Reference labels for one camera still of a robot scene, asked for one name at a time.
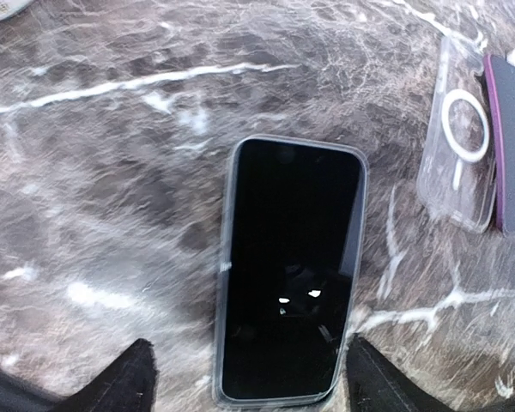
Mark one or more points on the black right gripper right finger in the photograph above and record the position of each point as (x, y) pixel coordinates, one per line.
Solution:
(375, 384)

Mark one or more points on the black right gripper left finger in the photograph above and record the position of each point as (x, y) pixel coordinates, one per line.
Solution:
(127, 384)

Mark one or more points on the black smartphone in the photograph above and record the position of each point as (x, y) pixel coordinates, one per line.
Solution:
(292, 229)

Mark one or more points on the clear magsafe phone case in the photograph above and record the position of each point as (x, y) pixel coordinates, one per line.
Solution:
(456, 176)

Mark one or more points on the black phone with purple edge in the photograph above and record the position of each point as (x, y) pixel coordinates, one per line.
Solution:
(500, 80)

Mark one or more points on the white patterned mug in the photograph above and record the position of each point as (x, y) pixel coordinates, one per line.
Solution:
(9, 8)

